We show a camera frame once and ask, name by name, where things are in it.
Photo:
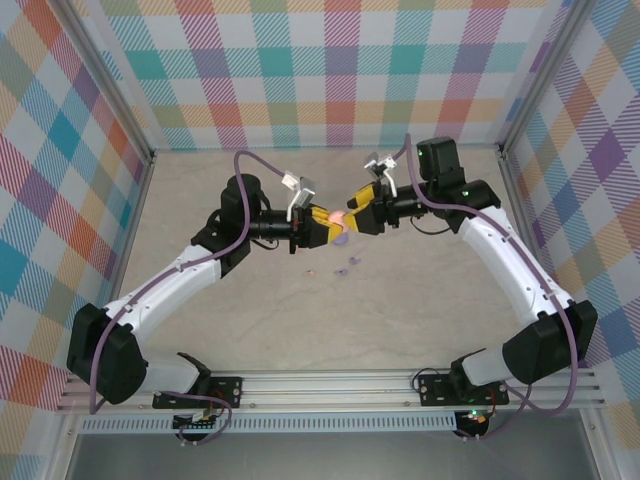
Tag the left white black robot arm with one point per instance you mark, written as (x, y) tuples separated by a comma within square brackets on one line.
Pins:
[(165, 285)]

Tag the pink earbud charging case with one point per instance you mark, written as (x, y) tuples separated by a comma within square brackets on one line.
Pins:
[(337, 216)]

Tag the black mount plate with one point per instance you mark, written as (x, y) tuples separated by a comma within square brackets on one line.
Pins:
[(227, 390), (435, 390)]

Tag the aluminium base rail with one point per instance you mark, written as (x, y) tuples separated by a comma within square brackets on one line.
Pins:
[(325, 390)]

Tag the left aluminium frame post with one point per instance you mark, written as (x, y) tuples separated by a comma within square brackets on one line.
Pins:
[(113, 80)]

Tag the aluminium frame post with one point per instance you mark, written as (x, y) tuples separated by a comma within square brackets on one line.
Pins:
[(113, 80), (544, 75)]

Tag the small circuit board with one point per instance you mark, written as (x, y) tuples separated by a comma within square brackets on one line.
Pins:
[(200, 416), (475, 417)]

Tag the left black mount plate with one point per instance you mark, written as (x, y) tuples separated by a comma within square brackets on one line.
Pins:
[(227, 390)]

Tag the right black mount plate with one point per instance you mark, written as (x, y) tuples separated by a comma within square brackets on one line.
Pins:
[(435, 390)]

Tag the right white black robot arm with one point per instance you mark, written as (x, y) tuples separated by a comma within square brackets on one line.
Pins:
[(495, 260)]

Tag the right aluminium frame post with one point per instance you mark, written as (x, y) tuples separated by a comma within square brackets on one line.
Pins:
[(544, 75)]

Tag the right small circuit board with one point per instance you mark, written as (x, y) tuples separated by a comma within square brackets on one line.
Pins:
[(475, 417)]

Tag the left small circuit board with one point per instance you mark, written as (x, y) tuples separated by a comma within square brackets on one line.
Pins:
[(200, 416)]

